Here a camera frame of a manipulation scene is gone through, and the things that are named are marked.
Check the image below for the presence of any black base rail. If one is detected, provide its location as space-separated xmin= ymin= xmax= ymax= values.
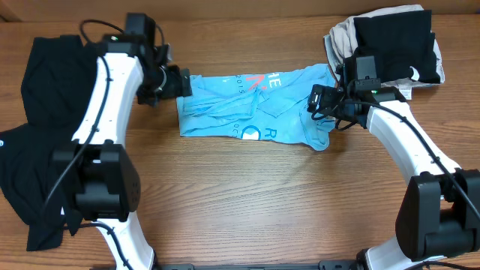
xmin=152 ymin=259 xmax=365 ymax=270

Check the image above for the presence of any black folded garment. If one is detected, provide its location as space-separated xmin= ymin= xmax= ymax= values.
xmin=353 ymin=10 xmax=440 ymax=83

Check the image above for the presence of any beige folded garment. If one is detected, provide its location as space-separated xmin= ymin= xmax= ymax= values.
xmin=329 ymin=4 xmax=446 ymax=100

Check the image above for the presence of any black garment on left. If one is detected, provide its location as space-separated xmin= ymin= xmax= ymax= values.
xmin=1 ymin=35 xmax=97 ymax=251

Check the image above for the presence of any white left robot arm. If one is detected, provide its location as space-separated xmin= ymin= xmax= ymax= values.
xmin=51 ymin=33 xmax=192 ymax=269

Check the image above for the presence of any grey folded garment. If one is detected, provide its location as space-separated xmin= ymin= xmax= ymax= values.
xmin=323 ymin=34 xmax=343 ymax=81

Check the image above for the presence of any light blue t-shirt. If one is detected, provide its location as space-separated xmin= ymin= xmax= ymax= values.
xmin=176 ymin=64 xmax=335 ymax=151

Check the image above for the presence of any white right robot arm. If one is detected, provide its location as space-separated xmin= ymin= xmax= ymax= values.
xmin=307 ymin=85 xmax=479 ymax=269

